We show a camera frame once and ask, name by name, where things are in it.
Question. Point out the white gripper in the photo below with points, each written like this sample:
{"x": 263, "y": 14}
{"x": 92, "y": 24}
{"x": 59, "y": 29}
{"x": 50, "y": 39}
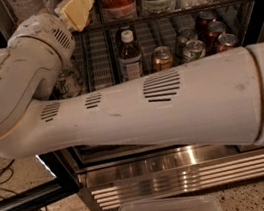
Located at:
{"x": 45, "y": 32}

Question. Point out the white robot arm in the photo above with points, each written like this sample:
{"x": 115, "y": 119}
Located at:
{"x": 214, "y": 100}

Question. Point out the green white 7up can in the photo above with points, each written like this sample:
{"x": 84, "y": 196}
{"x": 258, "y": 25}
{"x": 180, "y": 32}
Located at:
{"x": 68, "y": 85}

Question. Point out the gold can middle shelf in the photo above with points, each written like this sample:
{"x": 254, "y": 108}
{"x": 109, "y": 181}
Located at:
{"x": 162, "y": 58}

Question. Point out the rear white diet can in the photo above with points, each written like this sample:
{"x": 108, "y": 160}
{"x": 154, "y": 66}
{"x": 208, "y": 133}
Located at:
{"x": 184, "y": 35}

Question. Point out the white green diet can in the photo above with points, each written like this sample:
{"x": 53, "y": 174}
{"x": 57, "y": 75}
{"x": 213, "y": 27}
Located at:
{"x": 193, "y": 50}

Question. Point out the red can rear right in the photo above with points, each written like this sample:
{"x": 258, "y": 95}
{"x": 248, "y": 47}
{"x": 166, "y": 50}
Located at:
{"x": 203, "y": 18}

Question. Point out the red can middle right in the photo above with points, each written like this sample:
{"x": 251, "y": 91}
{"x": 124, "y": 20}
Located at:
{"x": 212, "y": 32}

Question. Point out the open fridge glass door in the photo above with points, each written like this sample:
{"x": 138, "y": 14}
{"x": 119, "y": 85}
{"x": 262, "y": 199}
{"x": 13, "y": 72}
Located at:
{"x": 64, "y": 183}

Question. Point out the red can front right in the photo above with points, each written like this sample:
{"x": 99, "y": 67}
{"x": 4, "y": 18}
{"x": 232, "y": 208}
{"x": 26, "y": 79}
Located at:
{"x": 225, "y": 42}

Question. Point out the stainless fridge bottom grille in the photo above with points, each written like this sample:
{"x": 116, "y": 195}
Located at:
{"x": 187, "y": 179}

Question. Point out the clear water bottle top left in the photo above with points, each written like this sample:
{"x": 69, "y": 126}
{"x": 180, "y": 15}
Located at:
{"x": 23, "y": 9}

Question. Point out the brown tea bottle white cap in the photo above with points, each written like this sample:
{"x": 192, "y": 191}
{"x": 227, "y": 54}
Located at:
{"x": 129, "y": 56}

